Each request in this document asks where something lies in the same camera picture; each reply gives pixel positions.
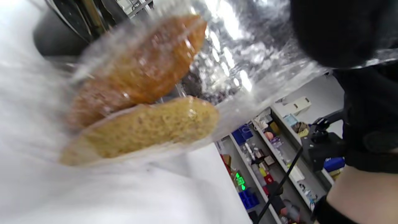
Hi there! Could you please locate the person's right hand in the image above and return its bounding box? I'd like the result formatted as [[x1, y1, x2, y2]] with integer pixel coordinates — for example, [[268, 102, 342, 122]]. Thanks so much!
[[333, 59, 398, 174]]

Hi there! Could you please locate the person's left hand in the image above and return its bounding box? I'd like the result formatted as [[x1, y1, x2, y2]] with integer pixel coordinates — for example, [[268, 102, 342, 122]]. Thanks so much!
[[289, 0, 398, 68]]

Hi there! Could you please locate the clear plastic bakery bag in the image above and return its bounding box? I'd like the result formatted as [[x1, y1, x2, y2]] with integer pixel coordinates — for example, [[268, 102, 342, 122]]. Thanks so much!
[[59, 0, 398, 168]]

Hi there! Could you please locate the orange bread bun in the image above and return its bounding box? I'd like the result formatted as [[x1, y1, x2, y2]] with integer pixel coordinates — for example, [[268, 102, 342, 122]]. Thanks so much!
[[67, 16, 207, 128]]

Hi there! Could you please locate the yellow lacy cookie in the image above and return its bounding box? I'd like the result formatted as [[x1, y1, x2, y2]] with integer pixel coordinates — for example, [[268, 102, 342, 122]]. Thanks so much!
[[61, 96, 220, 165]]

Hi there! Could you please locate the person's right forearm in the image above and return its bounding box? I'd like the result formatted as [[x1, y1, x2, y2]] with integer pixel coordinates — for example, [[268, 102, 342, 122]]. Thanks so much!
[[326, 165, 398, 224]]

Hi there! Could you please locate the metal shelf with assorted items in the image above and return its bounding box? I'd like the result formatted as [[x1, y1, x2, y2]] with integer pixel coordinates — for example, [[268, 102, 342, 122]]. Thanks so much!
[[216, 96, 345, 224]]

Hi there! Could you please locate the black metal baking tray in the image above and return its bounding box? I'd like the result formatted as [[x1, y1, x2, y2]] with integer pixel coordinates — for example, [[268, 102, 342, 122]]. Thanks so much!
[[33, 6, 94, 59]]

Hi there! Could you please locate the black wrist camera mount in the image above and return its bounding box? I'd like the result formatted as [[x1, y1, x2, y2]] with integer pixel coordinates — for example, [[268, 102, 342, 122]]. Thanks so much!
[[301, 110, 346, 172]]

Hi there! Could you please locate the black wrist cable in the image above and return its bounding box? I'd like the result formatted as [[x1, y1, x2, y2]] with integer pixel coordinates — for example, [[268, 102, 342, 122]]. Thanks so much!
[[255, 146, 303, 224]]

